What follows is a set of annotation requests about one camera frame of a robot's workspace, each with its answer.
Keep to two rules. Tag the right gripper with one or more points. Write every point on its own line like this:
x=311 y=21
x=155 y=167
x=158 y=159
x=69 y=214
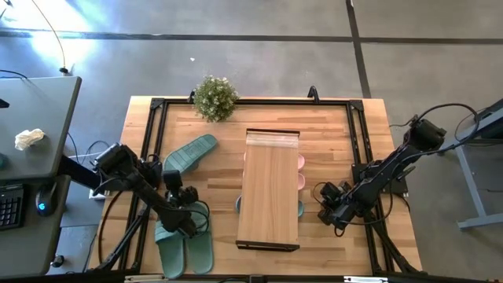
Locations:
x=342 y=197

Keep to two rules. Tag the black keyboard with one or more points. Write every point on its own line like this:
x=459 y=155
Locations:
x=11 y=206

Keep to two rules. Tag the black computer mouse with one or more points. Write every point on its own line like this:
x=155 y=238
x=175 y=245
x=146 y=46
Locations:
x=46 y=200

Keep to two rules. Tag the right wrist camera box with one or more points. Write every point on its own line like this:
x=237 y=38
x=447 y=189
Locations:
x=329 y=191

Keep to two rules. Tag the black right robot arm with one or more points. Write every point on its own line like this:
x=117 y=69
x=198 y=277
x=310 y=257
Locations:
x=377 y=181

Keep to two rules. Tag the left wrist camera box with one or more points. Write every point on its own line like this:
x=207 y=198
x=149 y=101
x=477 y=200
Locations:
x=173 y=181

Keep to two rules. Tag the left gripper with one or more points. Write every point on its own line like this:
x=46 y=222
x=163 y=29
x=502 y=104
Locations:
x=188 y=195

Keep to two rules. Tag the grey metal side table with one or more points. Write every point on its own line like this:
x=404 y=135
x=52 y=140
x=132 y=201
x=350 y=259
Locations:
x=472 y=188

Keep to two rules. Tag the dark grey desk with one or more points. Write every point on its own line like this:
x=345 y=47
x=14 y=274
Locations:
x=31 y=243

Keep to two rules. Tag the wooden shelf with black feet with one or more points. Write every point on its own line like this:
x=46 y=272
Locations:
x=269 y=196

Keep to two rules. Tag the crumpled white tissue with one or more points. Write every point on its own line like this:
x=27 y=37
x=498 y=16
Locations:
x=28 y=138

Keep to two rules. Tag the small black desk object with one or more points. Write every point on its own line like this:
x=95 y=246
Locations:
x=3 y=104

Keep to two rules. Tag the white power strip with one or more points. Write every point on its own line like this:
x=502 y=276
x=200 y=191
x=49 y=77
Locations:
x=97 y=194

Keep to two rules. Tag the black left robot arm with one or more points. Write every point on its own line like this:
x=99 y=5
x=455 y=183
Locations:
x=149 y=192

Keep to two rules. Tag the silver aluminium extrusion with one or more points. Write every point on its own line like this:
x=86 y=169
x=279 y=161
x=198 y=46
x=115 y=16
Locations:
x=365 y=280
x=145 y=279

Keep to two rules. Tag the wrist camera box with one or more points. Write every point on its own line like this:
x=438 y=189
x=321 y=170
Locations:
x=329 y=191
x=173 y=181

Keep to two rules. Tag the black desk foot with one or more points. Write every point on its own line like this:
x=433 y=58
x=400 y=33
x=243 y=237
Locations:
x=57 y=261

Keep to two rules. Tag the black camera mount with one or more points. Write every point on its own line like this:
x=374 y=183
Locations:
x=255 y=279

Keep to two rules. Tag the light grey desk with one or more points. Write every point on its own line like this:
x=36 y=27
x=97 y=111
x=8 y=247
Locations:
x=39 y=110

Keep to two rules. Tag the small green potted plant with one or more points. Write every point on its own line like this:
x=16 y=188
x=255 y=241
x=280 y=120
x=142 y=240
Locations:
x=215 y=98

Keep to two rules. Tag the black aluminium table frame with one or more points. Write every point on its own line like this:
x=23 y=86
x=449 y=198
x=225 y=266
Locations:
x=275 y=101

